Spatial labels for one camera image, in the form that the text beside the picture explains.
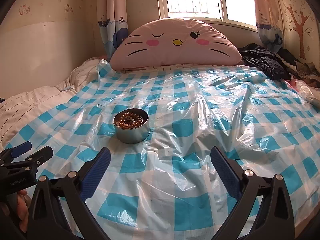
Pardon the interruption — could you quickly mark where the brown agate bead bracelet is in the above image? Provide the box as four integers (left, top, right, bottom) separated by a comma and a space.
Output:
114, 111, 144, 130

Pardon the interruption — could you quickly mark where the left hand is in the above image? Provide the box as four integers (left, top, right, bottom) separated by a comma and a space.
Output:
1, 189, 29, 233

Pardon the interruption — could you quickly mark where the white quilt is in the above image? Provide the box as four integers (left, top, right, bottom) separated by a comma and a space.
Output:
0, 57, 101, 149

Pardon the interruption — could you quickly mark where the blue checkered plastic sheet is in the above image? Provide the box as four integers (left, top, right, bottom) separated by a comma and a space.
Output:
7, 61, 319, 239

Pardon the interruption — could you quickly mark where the round metal tin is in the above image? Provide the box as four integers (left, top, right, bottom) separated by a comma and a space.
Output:
113, 108, 150, 144

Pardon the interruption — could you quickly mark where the pile of clothes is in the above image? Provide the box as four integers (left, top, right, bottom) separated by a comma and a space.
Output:
277, 48, 319, 108

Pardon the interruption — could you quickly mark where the black puffy jacket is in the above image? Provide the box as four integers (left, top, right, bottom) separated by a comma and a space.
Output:
238, 43, 291, 81

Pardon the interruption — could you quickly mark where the left cartoon curtain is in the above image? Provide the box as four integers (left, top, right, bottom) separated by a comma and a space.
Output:
97, 0, 129, 61

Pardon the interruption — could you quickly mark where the wardrobe with tree decal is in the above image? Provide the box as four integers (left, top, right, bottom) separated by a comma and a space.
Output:
278, 0, 319, 67

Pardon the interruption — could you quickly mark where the pink cat face pillow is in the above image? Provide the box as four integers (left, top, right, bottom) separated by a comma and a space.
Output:
110, 18, 242, 70

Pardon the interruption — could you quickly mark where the right pink curtain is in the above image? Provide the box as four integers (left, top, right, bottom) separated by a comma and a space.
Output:
254, 0, 284, 53

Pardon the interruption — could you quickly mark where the window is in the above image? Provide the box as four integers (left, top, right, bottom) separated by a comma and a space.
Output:
158, 0, 257, 30

